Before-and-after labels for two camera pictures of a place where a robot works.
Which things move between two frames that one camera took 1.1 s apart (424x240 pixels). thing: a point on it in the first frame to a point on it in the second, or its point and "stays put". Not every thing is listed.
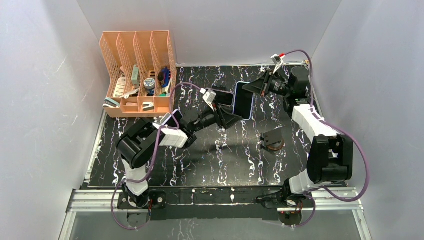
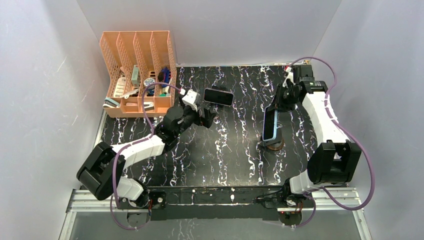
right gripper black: [257, 86] to [280, 106]
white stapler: [148, 105] stays put
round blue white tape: [149, 83] stays put
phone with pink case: [224, 98] stays put
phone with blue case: [243, 99] to [270, 124]
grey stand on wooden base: [273, 140] stays put
